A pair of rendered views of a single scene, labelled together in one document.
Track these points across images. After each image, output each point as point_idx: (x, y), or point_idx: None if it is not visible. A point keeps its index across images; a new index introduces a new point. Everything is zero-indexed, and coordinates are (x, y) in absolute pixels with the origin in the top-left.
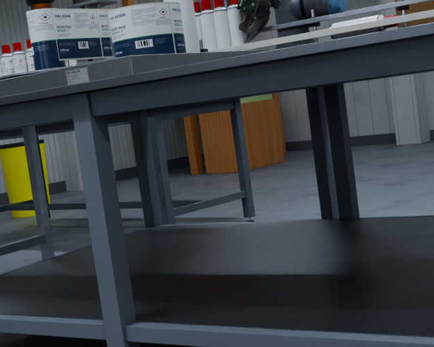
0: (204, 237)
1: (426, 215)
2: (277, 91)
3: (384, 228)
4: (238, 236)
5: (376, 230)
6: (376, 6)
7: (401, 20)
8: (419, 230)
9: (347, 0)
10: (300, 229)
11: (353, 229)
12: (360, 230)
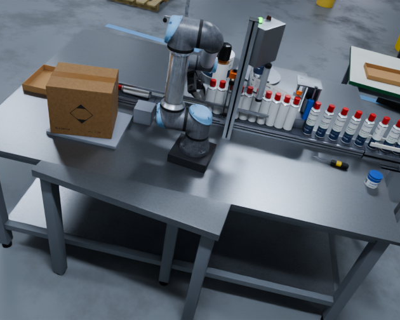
0: (253, 236)
1: (114, 249)
2: None
3: (138, 221)
4: (229, 232)
5: (142, 219)
6: (126, 83)
7: None
8: (117, 209)
9: (156, 120)
10: (193, 237)
11: (157, 225)
12: (152, 220)
